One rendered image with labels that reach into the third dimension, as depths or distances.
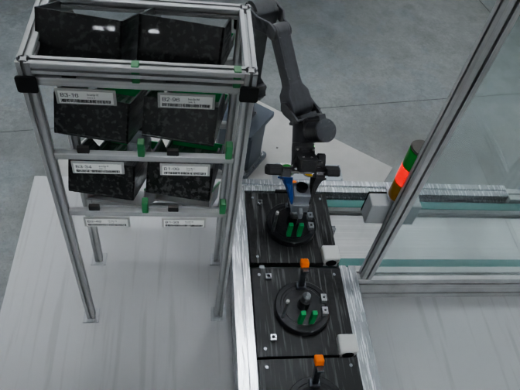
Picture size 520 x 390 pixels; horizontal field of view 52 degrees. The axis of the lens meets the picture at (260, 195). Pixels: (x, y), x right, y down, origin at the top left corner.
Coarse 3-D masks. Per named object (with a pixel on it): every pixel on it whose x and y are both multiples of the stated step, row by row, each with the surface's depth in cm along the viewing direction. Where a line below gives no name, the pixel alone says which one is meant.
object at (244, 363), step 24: (240, 216) 150; (240, 240) 146; (240, 264) 141; (240, 288) 135; (240, 312) 131; (360, 312) 135; (240, 336) 127; (360, 336) 132; (240, 360) 123; (360, 360) 127; (240, 384) 120
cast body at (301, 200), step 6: (294, 186) 136; (300, 186) 135; (306, 186) 135; (294, 192) 134; (300, 192) 134; (306, 192) 135; (294, 198) 134; (300, 198) 135; (306, 198) 135; (294, 204) 136; (300, 204) 136; (306, 204) 136; (294, 210) 137; (300, 210) 136; (306, 210) 138; (300, 216) 136
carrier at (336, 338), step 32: (256, 288) 135; (288, 288) 134; (320, 288) 137; (256, 320) 129; (288, 320) 128; (320, 320) 129; (256, 352) 125; (288, 352) 125; (320, 352) 126; (352, 352) 125
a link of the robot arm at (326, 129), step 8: (288, 112) 131; (312, 112) 131; (320, 112) 132; (296, 120) 129; (304, 120) 129; (312, 120) 128; (320, 120) 125; (328, 120) 126; (304, 128) 129; (312, 128) 126; (320, 128) 125; (328, 128) 126; (304, 136) 130; (312, 136) 127; (320, 136) 125; (328, 136) 126
